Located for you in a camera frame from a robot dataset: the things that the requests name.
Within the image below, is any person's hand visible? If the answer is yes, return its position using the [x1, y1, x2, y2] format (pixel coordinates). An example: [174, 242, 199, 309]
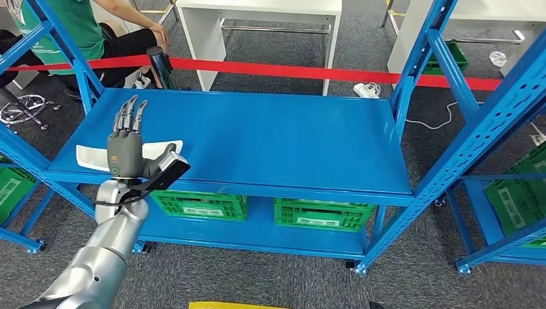
[148, 23, 170, 55]

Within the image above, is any metal chair frame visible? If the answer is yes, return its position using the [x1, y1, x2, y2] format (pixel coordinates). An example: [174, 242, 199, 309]
[129, 0, 180, 26]

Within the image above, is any red barrier belt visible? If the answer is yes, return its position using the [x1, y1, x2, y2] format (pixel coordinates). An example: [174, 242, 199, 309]
[6, 54, 502, 93]

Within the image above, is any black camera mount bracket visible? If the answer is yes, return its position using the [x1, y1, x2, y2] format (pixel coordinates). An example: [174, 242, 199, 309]
[126, 176, 171, 195]

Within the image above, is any steel crossbar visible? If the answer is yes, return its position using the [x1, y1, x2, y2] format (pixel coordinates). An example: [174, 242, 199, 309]
[221, 23, 332, 36]

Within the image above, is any blue steel shelf rack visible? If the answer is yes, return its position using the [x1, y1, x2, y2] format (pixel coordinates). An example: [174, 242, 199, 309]
[0, 151, 59, 256]
[435, 140, 546, 275]
[0, 0, 546, 276]

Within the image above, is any person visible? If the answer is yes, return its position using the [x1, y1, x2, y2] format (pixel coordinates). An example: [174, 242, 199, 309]
[0, 0, 170, 101]

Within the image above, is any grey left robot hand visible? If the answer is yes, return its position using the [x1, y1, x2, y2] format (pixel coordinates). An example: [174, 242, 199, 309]
[106, 94, 178, 182]

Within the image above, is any white power strip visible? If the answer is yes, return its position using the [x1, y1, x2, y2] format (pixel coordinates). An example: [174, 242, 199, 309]
[133, 72, 153, 90]
[352, 82, 381, 100]

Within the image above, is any chrome chair base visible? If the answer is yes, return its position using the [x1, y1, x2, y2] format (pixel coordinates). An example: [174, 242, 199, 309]
[0, 94, 61, 131]

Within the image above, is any black stanchion post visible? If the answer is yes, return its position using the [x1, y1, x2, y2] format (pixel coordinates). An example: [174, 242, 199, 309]
[146, 46, 179, 90]

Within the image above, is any white table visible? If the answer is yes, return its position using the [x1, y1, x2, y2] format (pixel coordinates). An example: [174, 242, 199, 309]
[386, 0, 546, 78]
[175, 0, 343, 97]

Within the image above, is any white power cable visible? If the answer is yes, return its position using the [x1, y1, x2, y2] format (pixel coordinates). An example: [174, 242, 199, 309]
[404, 101, 485, 130]

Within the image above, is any yellow floor tape square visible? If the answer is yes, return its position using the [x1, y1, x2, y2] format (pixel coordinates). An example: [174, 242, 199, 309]
[189, 301, 291, 309]

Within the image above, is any clear plastic bag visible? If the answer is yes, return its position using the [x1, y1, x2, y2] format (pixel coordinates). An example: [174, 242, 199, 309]
[489, 51, 509, 68]

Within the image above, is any green plastic crate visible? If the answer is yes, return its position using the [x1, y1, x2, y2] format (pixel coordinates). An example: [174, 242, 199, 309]
[149, 189, 249, 223]
[422, 40, 469, 77]
[272, 198, 376, 233]
[0, 155, 39, 225]
[484, 142, 546, 249]

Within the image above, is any white curved panel part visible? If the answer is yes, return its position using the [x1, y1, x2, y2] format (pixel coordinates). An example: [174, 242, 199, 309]
[75, 140, 184, 174]

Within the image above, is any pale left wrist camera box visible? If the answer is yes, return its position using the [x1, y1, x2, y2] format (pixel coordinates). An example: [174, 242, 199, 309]
[158, 151, 191, 189]

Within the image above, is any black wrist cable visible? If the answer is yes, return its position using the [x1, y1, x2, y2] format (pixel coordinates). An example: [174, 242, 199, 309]
[94, 187, 150, 209]

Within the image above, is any white socket plug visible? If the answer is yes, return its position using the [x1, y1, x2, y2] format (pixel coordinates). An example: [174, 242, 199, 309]
[528, 122, 546, 147]

